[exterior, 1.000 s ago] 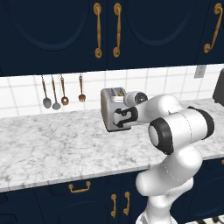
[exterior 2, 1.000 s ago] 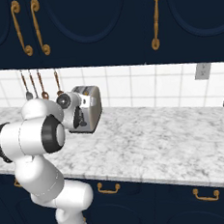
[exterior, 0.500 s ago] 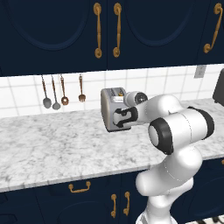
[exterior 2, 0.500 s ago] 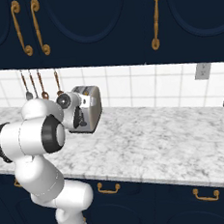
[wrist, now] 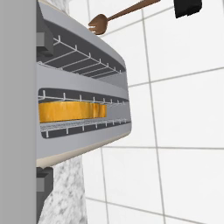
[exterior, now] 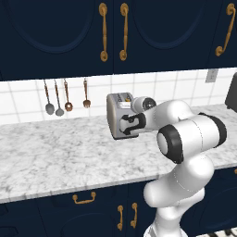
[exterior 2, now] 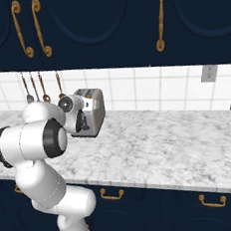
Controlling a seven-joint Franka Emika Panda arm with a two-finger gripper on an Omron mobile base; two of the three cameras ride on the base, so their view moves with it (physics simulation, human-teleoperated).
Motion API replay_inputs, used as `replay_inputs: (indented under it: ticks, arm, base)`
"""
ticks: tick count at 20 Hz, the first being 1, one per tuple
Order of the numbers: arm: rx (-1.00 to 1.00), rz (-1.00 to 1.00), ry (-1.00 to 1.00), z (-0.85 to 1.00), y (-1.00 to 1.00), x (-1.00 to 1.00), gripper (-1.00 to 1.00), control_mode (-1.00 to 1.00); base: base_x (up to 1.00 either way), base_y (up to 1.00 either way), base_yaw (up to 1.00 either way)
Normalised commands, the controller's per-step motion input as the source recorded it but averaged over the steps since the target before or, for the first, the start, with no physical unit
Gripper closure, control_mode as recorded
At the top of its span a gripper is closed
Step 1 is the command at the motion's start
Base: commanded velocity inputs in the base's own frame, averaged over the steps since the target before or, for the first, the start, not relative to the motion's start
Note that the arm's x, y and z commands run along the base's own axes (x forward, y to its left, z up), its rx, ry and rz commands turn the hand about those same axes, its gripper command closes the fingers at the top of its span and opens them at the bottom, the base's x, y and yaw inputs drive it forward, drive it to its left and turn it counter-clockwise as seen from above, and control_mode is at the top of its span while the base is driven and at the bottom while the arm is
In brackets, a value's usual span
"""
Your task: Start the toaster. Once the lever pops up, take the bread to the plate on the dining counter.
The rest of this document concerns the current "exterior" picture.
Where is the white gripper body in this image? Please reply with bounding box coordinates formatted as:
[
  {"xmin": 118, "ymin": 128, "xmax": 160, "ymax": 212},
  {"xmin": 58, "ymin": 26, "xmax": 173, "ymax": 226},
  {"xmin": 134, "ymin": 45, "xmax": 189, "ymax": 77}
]
[{"xmin": 118, "ymin": 112, "xmax": 147, "ymax": 137}]

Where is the silver toaster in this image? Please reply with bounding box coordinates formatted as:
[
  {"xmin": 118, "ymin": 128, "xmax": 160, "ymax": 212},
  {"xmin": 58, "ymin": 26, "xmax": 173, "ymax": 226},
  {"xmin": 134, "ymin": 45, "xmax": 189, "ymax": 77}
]
[{"xmin": 106, "ymin": 92, "xmax": 140, "ymax": 141}]

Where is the brown hanging fork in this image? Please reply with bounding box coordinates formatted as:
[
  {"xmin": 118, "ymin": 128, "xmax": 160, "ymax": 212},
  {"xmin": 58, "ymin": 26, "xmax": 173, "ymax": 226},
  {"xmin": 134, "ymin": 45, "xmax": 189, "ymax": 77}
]
[{"xmin": 82, "ymin": 78, "xmax": 92, "ymax": 109}]

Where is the grey hanging ladle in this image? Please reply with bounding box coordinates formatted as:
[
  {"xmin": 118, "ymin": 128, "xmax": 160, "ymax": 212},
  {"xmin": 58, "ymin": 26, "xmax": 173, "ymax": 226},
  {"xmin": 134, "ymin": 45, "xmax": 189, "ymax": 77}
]
[{"xmin": 53, "ymin": 79, "xmax": 66, "ymax": 118}]

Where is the grey hanging spoon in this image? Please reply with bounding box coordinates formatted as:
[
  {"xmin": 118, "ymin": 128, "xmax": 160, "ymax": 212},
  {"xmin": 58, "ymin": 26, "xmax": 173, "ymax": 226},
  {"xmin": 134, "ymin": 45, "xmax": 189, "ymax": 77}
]
[{"xmin": 43, "ymin": 79, "xmax": 56, "ymax": 116}]

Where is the navy drawer front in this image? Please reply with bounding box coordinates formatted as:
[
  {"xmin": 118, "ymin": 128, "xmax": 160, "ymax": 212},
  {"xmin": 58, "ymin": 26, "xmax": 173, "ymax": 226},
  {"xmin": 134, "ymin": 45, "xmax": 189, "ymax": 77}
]
[{"xmin": 36, "ymin": 183, "xmax": 130, "ymax": 217}]

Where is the navy base cupboard door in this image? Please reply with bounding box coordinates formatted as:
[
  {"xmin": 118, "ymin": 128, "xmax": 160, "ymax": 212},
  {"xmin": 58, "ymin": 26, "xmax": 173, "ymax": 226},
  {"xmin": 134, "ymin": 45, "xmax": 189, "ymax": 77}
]
[
  {"xmin": 38, "ymin": 203, "xmax": 129, "ymax": 237},
  {"xmin": 127, "ymin": 181, "xmax": 159, "ymax": 237},
  {"xmin": 180, "ymin": 166, "xmax": 237, "ymax": 237}
]

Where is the black appliance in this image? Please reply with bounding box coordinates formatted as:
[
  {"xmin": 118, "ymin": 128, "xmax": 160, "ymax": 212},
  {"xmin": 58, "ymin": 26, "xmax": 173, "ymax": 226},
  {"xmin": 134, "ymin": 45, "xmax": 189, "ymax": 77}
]
[{"xmin": 224, "ymin": 71, "xmax": 237, "ymax": 114}]

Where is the navy base cupboard run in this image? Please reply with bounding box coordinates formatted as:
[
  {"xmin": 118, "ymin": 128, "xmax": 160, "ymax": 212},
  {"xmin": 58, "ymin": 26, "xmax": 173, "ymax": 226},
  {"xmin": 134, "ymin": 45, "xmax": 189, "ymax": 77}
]
[{"xmin": 0, "ymin": 198, "xmax": 43, "ymax": 237}]

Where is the brown hanging ring spoon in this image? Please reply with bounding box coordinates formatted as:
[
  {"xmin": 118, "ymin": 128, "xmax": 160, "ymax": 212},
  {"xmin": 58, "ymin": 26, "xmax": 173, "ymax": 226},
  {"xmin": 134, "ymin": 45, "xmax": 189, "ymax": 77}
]
[{"xmin": 63, "ymin": 79, "xmax": 74, "ymax": 113}]

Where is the brass drawer handle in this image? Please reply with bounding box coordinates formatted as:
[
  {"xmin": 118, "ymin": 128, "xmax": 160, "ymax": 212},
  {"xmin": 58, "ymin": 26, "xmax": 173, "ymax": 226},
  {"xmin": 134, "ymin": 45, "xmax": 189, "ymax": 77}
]
[{"xmin": 71, "ymin": 191, "xmax": 97, "ymax": 206}]

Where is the brass base cupboard handle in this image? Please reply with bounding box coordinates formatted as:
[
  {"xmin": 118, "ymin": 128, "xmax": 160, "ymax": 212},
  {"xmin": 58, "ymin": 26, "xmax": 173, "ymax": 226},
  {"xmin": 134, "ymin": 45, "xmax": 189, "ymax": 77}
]
[
  {"xmin": 117, "ymin": 205, "xmax": 124, "ymax": 231},
  {"xmin": 130, "ymin": 202, "xmax": 139, "ymax": 230}
]

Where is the grey wall socket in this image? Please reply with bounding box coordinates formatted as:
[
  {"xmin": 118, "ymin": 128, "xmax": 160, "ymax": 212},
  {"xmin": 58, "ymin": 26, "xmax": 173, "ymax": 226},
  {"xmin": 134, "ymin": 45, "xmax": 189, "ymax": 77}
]
[{"xmin": 205, "ymin": 69, "xmax": 219, "ymax": 83}]

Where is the navy wall cupboard door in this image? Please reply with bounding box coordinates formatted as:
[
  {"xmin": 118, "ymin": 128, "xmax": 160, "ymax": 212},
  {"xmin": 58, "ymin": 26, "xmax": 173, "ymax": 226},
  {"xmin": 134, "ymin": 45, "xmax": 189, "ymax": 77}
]
[
  {"xmin": 0, "ymin": 0, "xmax": 114, "ymax": 81},
  {"xmin": 206, "ymin": 0, "xmax": 237, "ymax": 69},
  {"xmin": 113, "ymin": 0, "xmax": 217, "ymax": 75}
]

